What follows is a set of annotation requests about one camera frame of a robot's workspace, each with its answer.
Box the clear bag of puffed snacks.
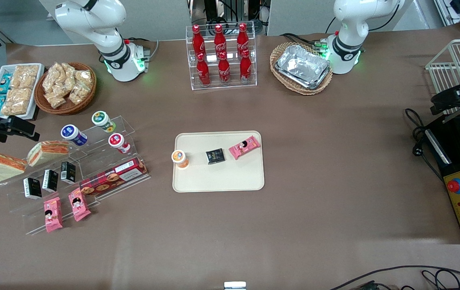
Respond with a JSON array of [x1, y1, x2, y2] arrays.
[[75, 70, 93, 87], [62, 62, 79, 87], [69, 83, 92, 105], [45, 91, 68, 109], [43, 64, 64, 93]]

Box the stack of foil trays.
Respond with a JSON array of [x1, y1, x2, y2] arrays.
[[275, 44, 331, 89]]

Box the blue cap yogurt bottle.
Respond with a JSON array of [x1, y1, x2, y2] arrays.
[[61, 124, 88, 146]]

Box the black arm base cables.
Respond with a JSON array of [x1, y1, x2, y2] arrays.
[[280, 32, 330, 51]]

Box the red cola bottle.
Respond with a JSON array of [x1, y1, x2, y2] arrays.
[[192, 25, 206, 55], [214, 24, 227, 55], [218, 52, 231, 85], [237, 23, 250, 53], [240, 50, 253, 83], [196, 52, 211, 87]]

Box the long black cable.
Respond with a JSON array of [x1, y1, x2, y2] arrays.
[[330, 265, 460, 290]]

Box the round brown wicker basket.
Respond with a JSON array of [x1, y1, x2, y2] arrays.
[[34, 62, 97, 116]]

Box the red plaid cookie box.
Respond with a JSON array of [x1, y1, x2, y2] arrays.
[[80, 157, 148, 196]]

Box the pink snack bar pack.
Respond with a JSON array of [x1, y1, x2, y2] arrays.
[[68, 188, 91, 222], [229, 136, 261, 160], [44, 197, 63, 233]]

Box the clear acrylic bottle rack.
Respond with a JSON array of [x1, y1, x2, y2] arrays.
[[185, 23, 257, 91]]

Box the green cap yogurt bottle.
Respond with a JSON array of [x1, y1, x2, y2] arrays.
[[92, 111, 116, 133]]

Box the clear acrylic tiered shelf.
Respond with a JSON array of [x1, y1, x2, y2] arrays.
[[0, 116, 151, 236]]

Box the orange yogurt bottle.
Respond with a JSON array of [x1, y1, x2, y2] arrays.
[[172, 150, 189, 169]]

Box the white wire basket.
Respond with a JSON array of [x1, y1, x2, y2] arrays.
[[425, 39, 460, 118]]

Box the cream serving tray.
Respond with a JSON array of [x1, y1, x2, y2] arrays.
[[172, 130, 265, 193]]

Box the triangle sandwich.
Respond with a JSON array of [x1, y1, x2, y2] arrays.
[[0, 151, 27, 186], [27, 141, 70, 168]]

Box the looped black cable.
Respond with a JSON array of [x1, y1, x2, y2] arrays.
[[421, 269, 460, 290]]

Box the red cap yogurt bottle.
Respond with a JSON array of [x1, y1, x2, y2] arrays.
[[108, 133, 131, 154]]

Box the black power cable with plug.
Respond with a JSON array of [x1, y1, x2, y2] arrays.
[[405, 108, 446, 180]]

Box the black background equipment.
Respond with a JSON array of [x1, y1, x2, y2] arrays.
[[189, 0, 271, 36]]

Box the oval tan wicker basket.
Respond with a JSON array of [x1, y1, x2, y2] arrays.
[[270, 42, 334, 95]]

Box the black snack packet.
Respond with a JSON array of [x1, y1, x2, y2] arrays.
[[206, 148, 226, 165]]

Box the white rectangular dish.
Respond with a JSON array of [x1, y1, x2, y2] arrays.
[[0, 63, 46, 120]]

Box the grey arm base cable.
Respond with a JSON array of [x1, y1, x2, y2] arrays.
[[127, 37, 160, 62]]

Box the tan cracker pack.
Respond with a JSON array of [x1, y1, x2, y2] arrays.
[[0, 88, 33, 116], [10, 64, 39, 89]]

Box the small black box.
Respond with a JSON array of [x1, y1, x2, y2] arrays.
[[23, 178, 42, 200], [42, 170, 59, 192], [60, 162, 77, 184]]

